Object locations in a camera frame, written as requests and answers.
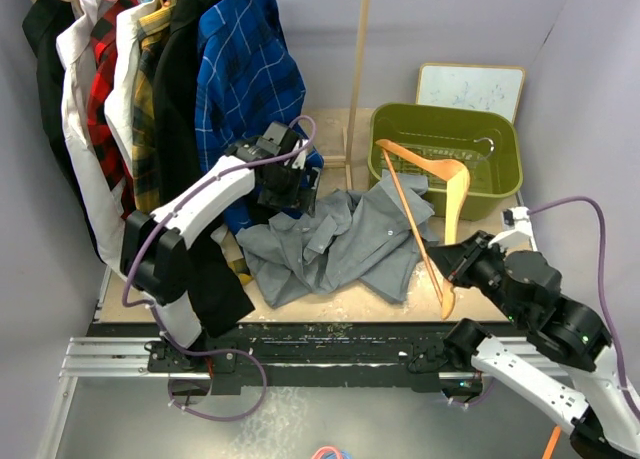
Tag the yellow plaid shirt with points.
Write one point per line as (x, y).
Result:
(152, 34)

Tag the white shirt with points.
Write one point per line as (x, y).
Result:
(119, 103)
(104, 203)

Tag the blue plaid shirt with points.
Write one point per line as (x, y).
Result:
(247, 77)

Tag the black aluminium mounting rail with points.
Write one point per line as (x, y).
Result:
(333, 355)

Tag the red black plaid shirt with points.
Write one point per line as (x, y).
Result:
(112, 164)

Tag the wooden clothes hanger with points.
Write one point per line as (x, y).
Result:
(430, 204)

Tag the olive green plastic bin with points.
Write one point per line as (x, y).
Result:
(485, 142)

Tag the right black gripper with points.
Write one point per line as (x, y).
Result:
(455, 258)

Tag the black shirt far left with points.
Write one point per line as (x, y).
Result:
(45, 20)

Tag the small whiteboard wooden frame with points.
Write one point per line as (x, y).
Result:
(488, 88)

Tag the grey shirt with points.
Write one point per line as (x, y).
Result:
(352, 236)

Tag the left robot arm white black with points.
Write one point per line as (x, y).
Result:
(169, 260)

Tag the wooden clothes rack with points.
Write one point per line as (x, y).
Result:
(345, 160)

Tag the black shirt with long sleeve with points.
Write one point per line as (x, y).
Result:
(185, 154)

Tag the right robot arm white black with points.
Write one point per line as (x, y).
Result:
(596, 410)

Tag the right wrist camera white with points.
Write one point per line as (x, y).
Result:
(518, 227)

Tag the white shirt far left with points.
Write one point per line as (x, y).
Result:
(104, 203)

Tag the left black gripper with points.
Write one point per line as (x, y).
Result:
(298, 198)

